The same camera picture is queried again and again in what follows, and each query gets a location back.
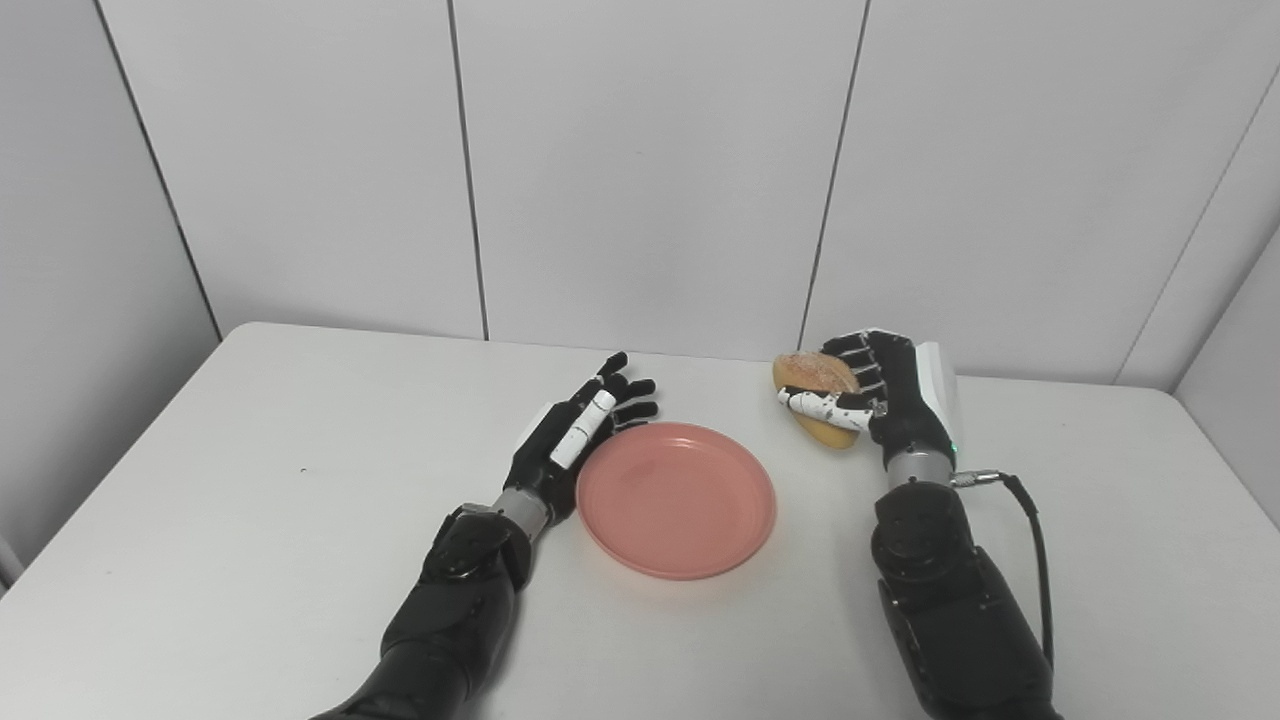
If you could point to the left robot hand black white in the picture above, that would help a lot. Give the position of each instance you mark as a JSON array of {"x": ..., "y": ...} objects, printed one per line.
[{"x": 575, "y": 435}]

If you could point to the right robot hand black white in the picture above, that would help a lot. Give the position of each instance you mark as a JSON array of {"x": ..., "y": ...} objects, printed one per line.
[{"x": 880, "y": 395}]

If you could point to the bread roll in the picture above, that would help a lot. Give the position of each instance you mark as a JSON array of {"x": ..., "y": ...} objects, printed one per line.
[{"x": 815, "y": 375}]

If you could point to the pink round plate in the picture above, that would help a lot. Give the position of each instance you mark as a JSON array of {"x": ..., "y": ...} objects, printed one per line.
[{"x": 676, "y": 500}]

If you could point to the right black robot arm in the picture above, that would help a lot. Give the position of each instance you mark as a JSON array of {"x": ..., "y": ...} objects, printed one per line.
[{"x": 950, "y": 600}]

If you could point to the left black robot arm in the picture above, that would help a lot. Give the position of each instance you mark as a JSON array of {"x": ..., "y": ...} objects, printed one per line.
[{"x": 450, "y": 610}]

